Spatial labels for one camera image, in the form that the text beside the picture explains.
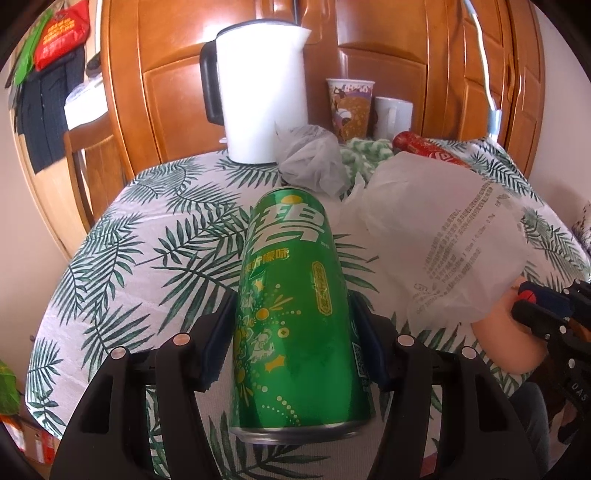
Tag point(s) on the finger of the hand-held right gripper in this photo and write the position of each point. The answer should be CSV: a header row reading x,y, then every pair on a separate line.
x,y
547,302

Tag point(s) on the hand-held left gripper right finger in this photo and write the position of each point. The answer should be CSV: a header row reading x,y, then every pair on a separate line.
x,y
369,350

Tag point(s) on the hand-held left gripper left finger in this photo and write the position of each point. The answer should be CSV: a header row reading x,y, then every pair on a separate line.
x,y
219,341

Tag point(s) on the green soda can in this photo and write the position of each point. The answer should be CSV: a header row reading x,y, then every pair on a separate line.
x,y
295,300

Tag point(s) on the white printed plastic bag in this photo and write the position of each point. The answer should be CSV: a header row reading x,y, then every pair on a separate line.
x,y
438,230

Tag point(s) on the red soda can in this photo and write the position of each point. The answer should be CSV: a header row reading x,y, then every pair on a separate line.
x,y
425,147

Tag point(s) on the grey plastic bag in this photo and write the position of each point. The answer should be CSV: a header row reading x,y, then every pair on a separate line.
x,y
314,157

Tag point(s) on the person's right hand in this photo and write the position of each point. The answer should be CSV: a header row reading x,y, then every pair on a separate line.
x,y
503,341

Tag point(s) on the person's right leg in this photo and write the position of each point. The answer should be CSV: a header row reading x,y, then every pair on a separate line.
x,y
531,424

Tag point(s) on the leaf print tablecloth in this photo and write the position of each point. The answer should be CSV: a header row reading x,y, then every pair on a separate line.
x,y
152,240

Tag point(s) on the green white knitted cloth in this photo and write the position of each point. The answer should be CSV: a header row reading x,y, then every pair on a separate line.
x,y
364,157

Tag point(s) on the cardboard box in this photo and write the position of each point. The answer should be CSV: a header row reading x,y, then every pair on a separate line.
x,y
32,443

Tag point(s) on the wooden chair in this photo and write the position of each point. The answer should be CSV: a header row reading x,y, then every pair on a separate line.
x,y
99,152

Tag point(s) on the white mug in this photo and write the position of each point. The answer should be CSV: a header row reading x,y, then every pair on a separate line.
x,y
392,117

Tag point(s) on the patterned paper cup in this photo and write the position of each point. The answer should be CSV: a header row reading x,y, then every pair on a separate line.
x,y
351,110

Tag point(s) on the white electric kettle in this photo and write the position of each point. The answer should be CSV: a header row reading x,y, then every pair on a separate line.
x,y
258,92

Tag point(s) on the wooden wardrobe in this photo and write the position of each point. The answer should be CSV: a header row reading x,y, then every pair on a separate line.
x,y
175,92

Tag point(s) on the dark hanging clothes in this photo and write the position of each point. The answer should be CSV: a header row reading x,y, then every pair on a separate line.
x,y
51,110

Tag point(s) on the green hanging bag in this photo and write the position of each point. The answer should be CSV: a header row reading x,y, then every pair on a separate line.
x,y
30,50

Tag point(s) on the red hanging bag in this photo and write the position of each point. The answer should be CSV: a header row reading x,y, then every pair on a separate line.
x,y
60,32

